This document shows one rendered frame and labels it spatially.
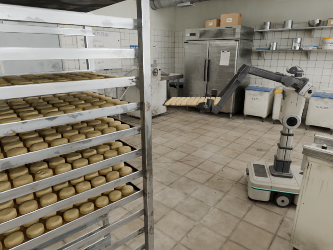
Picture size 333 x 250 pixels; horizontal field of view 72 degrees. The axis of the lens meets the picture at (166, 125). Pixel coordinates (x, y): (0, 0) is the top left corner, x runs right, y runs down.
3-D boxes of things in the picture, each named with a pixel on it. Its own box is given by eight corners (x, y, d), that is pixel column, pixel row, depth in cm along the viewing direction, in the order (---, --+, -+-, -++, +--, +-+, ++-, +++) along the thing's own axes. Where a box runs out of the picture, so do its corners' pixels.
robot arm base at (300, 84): (305, 80, 201) (295, 92, 206) (297, 75, 202) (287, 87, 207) (308, 81, 193) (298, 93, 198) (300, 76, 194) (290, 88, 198)
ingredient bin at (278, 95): (269, 124, 504) (274, 89, 481) (276, 118, 551) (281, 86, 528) (297, 129, 472) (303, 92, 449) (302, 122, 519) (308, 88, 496)
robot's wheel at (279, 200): (284, 188, 232) (286, 191, 227) (293, 201, 233) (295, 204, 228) (269, 195, 238) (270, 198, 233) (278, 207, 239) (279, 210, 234)
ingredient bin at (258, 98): (241, 119, 542) (244, 86, 519) (249, 113, 591) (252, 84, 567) (264, 123, 511) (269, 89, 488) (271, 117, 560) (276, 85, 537)
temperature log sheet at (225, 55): (229, 65, 508) (230, 50, 498) (228, 65, 506) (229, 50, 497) (219, 65, 521) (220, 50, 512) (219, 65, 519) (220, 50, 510)
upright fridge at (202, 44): (245, 112, 599) (254, 28, 537) (230, 120, 532) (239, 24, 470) (199, 105, 683) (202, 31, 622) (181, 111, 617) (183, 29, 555)
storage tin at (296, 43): (301, 49, 486) (303, 38, 480) (299, 49, 474) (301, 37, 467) (292, 49, 497) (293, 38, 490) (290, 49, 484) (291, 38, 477)
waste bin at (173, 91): (190, 103, 703) (191, 82, 683) (179, 106, 664) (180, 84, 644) (176, 101, 736) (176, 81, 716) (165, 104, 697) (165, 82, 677)
